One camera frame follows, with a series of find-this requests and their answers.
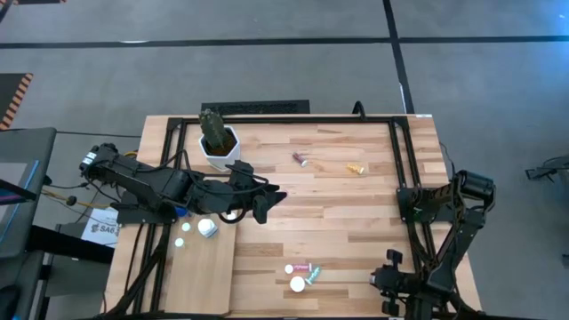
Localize green cactus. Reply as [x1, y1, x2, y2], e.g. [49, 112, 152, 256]
[197, 108, 232, 150]

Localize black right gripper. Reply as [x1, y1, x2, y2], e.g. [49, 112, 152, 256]
[372, 249, 423, 317]

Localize black equipment stand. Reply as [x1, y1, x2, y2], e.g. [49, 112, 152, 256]
[524, 152, 569, 182]

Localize black floor grate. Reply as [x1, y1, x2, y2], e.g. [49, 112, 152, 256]
[200, 99, 311, 116]

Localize light wooden tray board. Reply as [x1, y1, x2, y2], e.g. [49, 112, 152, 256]
[164, 212, 241, 317]

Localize orange black striped floor mat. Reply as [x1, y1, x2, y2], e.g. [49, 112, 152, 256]
[0, 72, 35, 132]

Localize black and yellow cables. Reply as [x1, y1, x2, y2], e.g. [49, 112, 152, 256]
[42, 149, 140, 212]

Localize grey side cart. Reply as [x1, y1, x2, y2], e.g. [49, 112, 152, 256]
[0, 127, 58, 320]

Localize white plant pot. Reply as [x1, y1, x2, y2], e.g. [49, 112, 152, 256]
[197, 124, 242, 172]

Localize teal pill vial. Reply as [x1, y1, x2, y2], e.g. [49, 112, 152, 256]
[303, 265, 323, 286]

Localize white paper sign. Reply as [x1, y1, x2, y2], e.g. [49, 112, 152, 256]
[81, 206, 120, 249]

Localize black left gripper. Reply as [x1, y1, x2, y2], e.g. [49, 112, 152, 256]
[224, 177, 289, 225]

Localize black metal table frame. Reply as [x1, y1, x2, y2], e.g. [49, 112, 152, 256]
[100, 114, 485, 320]

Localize black floor beam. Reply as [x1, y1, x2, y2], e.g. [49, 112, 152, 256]
[26, 224, 116, 264]

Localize large white pill bottle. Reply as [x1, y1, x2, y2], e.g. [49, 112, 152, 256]
[196, 217, 220, 239]

